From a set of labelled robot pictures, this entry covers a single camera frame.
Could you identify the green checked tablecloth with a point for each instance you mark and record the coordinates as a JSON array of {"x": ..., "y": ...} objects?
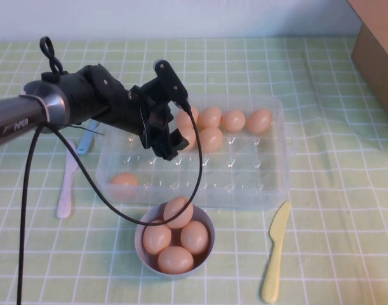
[{"x": 339, "y": 222}]

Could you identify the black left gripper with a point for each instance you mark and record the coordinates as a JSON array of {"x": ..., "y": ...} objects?
[{"x": 130, "y": 114}]

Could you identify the blue plastic fork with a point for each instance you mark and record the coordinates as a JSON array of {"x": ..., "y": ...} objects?
[{"x": 85, "y": 143}]

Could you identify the pink plastic knife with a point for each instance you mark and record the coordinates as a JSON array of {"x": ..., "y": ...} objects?
[{"x": 66, "y": 190}]

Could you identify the grey round bowl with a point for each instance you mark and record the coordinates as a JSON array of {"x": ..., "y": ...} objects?
[{"x": 204, "y": 217}]

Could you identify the clear plastic egg box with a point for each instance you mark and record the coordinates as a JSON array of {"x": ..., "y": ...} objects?
[{"x": 238, "y": 178}]

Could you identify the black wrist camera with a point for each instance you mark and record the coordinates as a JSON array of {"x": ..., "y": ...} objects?
[{"x": 169, "y": 79}]

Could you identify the yellow plastic knife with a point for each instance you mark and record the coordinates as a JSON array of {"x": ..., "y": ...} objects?
[{"x": 276, "y": 248}]

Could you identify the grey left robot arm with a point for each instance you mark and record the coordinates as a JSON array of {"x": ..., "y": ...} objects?
[{"x": 9, "y": 117}]

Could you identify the brown cardboard box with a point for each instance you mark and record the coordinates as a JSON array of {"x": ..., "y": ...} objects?
[{"x": 376, "y": 63}]

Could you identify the brown egg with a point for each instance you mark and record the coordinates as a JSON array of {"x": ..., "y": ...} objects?
[
  {"x": 124, "y": 180},
  {"x": 182, "y": 121},
  {"x": 191, "y": 137},
  {"x": 210, "y": 117},
  {"x": 157, "y": 239},
  {"x": 194, "y": 237},
  {"x": 233, "y": 120},
  {"x": 177, "y": 213},
  {"x": 175, "y": 260},
  {"x": 259, "y": 121},
  {"x": 211, "y": 139}
]

